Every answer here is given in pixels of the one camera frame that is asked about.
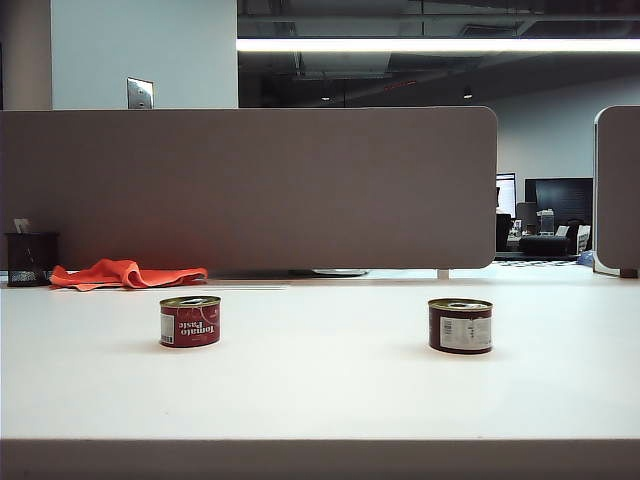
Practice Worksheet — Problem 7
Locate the large dark screen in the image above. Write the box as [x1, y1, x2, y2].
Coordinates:
[524, 177, 595, 225]

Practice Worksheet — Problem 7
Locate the red can Tomato Paste print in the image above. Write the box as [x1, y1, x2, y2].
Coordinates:
[159, 294, 222, 350]

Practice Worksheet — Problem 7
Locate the black mesh pen holder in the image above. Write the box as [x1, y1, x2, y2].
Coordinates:
[4, 231, 61, 288]

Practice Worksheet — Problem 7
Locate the wide brown desk divider panel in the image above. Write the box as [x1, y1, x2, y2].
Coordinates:
[0, 105, 500, 272]

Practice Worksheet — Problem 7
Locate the narrow brown desk divider panel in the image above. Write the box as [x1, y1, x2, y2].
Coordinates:
[593, 105, 640, 275]

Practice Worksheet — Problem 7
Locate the orange cloth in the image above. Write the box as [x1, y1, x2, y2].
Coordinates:
[49, 258, 209, 292]

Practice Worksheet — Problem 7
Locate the metal wall plate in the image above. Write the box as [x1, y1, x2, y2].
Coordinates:
[126, 76, 155, 110]

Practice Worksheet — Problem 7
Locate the long ceiling light strip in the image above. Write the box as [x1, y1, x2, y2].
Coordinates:
[235, 38, 640, 53]

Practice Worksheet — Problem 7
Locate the small lit computer monitor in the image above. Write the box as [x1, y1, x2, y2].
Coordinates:
[495, 172, 517, 217]

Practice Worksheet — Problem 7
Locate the red can white label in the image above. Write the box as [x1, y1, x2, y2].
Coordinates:
[427, 297, 495, 356]

